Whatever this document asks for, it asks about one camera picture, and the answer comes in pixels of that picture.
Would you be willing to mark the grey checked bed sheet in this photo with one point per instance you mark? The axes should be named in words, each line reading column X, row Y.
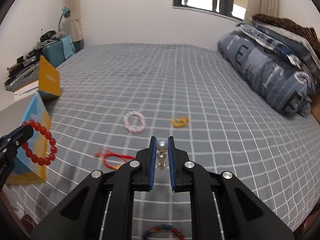
column 116, row 97

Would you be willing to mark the brown fuzzy blanket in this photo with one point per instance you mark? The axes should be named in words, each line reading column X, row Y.
column 308, row 33

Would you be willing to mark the small yellow bead jewelry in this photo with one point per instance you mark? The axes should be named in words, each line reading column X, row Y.
column 180, row 122

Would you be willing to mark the blue desk lamp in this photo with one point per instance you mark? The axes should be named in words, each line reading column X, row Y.
column 66, row 12

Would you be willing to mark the beige left curtain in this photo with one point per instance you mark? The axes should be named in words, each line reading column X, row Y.
column 75, row 19

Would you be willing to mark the white blue cardboard box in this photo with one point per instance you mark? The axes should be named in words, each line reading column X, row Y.
column 35, row 155

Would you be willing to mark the pearl bead jewelry piece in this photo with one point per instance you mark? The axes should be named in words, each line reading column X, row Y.
column 162, row 148

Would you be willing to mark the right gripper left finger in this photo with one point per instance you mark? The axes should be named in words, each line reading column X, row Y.
column 101, row 206

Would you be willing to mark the blue patterned rolled duvet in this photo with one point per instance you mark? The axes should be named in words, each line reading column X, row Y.
column 283, row 86

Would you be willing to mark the teal suitcase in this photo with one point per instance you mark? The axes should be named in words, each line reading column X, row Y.
column 59, row 51

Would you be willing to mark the grey hard suitcase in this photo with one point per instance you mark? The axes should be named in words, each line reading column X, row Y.
column 22, row 79

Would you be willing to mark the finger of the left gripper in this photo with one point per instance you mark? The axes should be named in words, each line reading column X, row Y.
column 16, row 138

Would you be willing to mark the black clutter on suitcases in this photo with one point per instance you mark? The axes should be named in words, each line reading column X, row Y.
column 45, row 39

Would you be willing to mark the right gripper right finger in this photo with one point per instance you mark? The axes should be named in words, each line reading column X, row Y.
column 222, row 206

